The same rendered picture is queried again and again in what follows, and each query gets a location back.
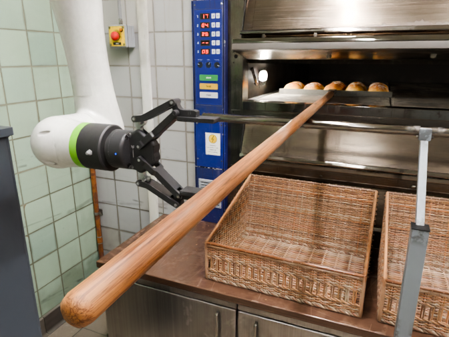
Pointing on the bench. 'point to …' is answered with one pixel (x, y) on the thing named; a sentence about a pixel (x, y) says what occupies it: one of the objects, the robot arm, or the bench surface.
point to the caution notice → (212, 144)
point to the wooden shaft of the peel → (168, 233)
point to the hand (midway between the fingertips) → (211, 158)
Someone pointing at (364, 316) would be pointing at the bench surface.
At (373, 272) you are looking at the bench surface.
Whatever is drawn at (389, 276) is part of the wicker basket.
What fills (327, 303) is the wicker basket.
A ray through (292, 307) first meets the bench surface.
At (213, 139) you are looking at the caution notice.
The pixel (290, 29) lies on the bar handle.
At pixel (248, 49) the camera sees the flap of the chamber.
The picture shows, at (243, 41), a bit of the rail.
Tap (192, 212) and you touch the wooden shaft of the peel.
